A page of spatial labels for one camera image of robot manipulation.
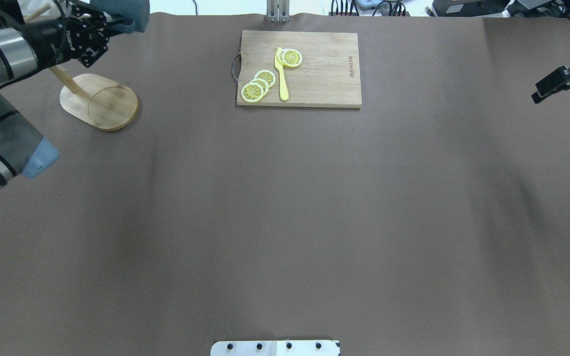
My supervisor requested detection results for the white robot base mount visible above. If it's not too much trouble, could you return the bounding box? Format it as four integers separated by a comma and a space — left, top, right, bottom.
210, 340, 341, 356

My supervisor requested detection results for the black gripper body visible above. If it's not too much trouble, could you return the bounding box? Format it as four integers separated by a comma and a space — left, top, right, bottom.
57, 0, 109, 64

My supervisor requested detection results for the lemon slice far end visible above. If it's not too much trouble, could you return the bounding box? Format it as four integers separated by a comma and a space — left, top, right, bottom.
240, 83, 264, 103

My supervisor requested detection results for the wooden cup storage rack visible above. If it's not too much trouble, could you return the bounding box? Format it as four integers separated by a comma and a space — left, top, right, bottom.
0, 0, 140, 132

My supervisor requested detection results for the lemon slice middle stack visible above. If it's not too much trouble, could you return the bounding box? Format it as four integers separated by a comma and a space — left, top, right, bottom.
249, 78, 270, 95

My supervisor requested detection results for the lemon slice on knife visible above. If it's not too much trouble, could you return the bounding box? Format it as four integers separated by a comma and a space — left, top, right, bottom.
282, 48, 303, 68

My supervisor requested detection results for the bamboo cutting board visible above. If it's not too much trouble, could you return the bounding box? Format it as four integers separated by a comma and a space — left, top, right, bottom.
236, 30, 362, 110

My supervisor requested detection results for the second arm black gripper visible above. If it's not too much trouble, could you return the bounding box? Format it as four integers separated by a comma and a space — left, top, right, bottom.
531, 59, 570, 104

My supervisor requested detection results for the blue mug yellow inside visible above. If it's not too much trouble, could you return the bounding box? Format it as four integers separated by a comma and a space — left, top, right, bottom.
89, 0, 150, 34

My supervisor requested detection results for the yellow plastic knife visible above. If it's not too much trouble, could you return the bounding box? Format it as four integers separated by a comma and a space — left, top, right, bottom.
274, 47, 289, 101

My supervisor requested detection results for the lemon slice under top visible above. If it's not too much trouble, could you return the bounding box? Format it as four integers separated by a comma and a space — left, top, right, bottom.
275, 47, 286, 67

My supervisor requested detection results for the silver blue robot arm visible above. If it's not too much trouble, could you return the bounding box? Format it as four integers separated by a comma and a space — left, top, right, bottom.
0, 0, 151, 190

